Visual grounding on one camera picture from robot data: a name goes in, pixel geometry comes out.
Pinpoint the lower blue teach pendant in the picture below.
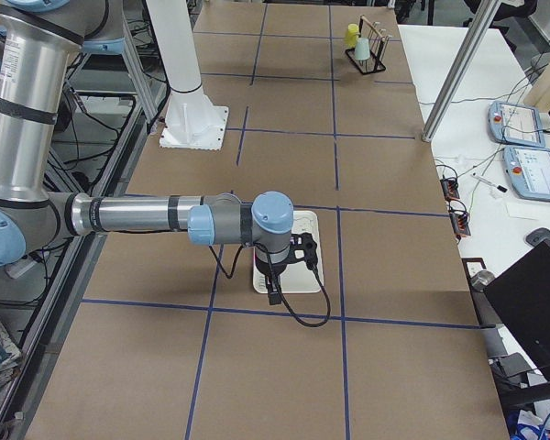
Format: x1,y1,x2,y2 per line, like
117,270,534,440
503,145,550,202

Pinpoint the black wire cup rack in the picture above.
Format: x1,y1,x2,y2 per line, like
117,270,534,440
345,15,392,75

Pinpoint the upper blue teach pendant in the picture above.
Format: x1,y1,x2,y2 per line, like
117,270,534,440
488,101,545,148

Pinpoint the blue teach pendant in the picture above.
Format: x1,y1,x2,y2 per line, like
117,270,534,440
488,101,545,148
503,145,550,202

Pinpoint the black monitor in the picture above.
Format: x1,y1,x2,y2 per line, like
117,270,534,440
485,240,550,381

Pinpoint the black marker pen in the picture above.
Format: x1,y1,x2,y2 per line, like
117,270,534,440
471,173,508,193

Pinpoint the white bear tray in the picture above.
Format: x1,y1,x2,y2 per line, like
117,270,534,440
252,210,324,294

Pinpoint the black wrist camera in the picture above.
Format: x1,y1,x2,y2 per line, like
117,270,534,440
287,233,319,271

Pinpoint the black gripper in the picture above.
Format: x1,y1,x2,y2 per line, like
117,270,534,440
254,245,287,305

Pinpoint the light green cup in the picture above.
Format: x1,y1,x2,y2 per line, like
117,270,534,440
354,37,370,62

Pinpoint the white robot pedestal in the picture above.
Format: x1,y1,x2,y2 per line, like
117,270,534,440
147,0,229,150

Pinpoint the yellow cup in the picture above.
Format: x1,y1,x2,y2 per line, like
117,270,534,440
344,23,360,49

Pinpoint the lower orange connector box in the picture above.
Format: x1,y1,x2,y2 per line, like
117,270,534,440
448,210,471,239

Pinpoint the upper orange connector box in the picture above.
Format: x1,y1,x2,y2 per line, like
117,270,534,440
440,176,460,202

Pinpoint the aluminium frame post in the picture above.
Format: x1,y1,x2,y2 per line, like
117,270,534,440
422,0,501,143

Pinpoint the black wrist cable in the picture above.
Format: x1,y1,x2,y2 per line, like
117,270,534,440
213,233,332,328

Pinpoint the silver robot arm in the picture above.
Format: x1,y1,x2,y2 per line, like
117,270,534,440
0,1,293,304

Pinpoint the orange connector box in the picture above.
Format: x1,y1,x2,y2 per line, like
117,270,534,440
448,210,471,239
440,176,460,202

